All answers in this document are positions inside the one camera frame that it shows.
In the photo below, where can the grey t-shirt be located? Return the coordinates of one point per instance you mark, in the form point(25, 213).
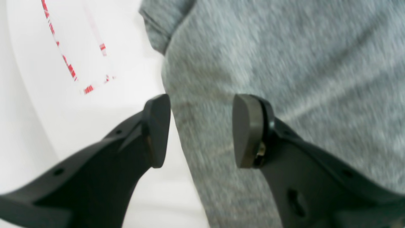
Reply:
point(333, 70)

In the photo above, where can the red tape rectangle marking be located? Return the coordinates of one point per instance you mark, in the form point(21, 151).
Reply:
point(80, 42)

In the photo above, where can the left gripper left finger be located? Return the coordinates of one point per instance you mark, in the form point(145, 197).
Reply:
point(93, 187)

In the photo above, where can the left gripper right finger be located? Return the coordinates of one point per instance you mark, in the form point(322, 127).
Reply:
point(311, 187)

